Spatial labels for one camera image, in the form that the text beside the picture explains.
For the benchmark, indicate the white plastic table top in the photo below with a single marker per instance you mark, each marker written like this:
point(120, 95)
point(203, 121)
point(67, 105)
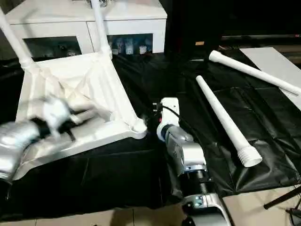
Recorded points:
point(89, 77)

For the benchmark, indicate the white plastic table leg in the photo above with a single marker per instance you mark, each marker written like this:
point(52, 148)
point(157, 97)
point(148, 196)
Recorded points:
point(14, 40)
point(101, 28)
point(254, 73)
point(223, 117)

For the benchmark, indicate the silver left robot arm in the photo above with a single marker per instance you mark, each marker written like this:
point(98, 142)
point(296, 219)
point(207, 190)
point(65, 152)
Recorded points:
point(16, 141)

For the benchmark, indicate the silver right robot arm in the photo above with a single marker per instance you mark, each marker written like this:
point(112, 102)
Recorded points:
point(185, 150)

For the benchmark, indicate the black work mat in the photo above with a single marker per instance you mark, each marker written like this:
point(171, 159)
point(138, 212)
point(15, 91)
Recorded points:
point(188, 77)

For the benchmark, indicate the small yellow label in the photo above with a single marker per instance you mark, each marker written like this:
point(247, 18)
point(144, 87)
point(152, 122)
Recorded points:
point(199, 43)

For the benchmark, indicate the white cabinet with glass doors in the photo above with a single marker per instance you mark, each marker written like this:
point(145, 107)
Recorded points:
point(58, 21)

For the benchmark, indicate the grey curtain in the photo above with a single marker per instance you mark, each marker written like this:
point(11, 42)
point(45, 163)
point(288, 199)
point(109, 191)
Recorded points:
point(3, 44)

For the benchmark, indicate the white flat board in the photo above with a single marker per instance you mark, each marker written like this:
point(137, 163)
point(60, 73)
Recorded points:
point(275, 61)

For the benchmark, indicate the black tripod leg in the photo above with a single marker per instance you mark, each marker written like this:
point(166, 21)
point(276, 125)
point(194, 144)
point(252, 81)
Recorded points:
point(282, 199)

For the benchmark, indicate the black floor device with label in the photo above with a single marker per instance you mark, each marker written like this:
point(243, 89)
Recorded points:
point(295, 216)

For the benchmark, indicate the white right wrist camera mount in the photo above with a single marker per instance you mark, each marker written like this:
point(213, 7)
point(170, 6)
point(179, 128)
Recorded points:
point(170, 108)

